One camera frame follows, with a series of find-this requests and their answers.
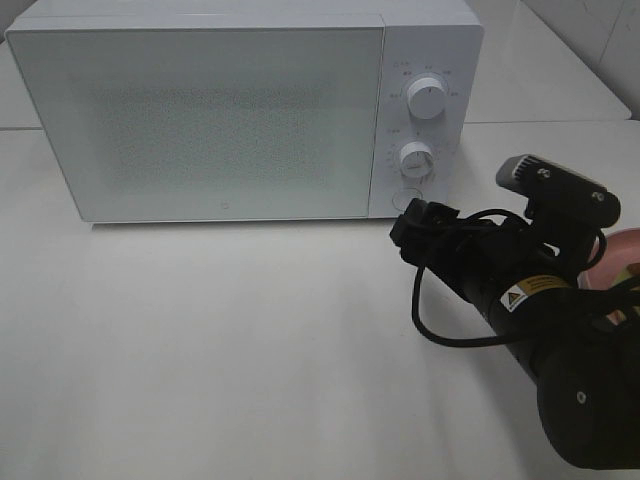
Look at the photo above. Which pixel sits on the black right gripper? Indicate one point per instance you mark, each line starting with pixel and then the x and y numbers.
pixel 483 255

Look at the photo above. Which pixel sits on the round white door button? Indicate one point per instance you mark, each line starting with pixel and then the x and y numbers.
pixel 402 198

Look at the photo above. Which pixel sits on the pink round plate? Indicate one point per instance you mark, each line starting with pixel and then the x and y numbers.
pixel 622 249

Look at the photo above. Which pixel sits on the white microwave door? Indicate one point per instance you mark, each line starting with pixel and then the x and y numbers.
pixel 154 126

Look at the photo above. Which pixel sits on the toast sandwich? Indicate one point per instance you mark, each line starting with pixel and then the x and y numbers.
pixel 628 272

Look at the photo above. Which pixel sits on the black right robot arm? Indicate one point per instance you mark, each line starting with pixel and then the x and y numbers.
pixel 580 347

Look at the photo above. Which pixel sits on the lower white timer knob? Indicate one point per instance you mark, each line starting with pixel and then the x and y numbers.
pixel 416 160

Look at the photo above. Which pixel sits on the upper white power knob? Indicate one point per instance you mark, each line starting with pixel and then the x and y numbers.
pixel 426 96

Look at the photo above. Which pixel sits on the white microwave oven body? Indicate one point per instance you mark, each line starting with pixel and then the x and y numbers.
pixel 418 37

